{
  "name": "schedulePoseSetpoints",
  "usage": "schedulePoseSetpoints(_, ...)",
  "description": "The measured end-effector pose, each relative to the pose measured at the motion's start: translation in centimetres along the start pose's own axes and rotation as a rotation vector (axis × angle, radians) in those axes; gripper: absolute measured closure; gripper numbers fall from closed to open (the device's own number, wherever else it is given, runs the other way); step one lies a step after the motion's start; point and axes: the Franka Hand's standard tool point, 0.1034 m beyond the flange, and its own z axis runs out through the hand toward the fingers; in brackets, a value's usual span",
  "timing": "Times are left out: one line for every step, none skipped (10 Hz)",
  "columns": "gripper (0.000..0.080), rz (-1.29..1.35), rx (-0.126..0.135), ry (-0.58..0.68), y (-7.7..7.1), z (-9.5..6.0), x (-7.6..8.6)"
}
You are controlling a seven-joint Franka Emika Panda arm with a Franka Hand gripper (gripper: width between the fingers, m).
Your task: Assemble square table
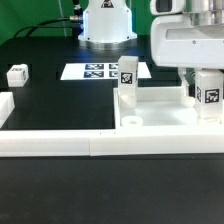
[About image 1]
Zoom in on white square tabletop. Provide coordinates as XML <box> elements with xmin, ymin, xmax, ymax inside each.
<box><xmin>113</xmin><ymin>87</ymin><xmax>224</xmax><ymax>129</ymax></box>

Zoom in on white front fence bar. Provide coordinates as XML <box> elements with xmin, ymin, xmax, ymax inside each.
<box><xmin>0</xmin><ymin>125</ymin><xmax>224</xmax><ymax>157</ymax></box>

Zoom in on white left fence block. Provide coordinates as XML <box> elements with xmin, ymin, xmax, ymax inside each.
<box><xmin>0</xmin><ymin>92</ymin><xmax>15</xmax><ymax>128</ymax></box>

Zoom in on black cable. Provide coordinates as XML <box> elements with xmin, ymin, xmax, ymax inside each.
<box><xmin>13</xmin><ymin>16</ymin><xmax>83</xmax><ymax>38</ymax></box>

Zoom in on white sheet with markers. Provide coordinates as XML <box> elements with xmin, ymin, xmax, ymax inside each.
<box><xmin>60</xmin><ymin>62</ymin><xmax>152</xmax><ymax>81</ymax></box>

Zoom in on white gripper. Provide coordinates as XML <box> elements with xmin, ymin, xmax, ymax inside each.
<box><xmin>151</xmin><ymin>15</ymin><xmax>224</xmax><ymax>99</ymax></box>

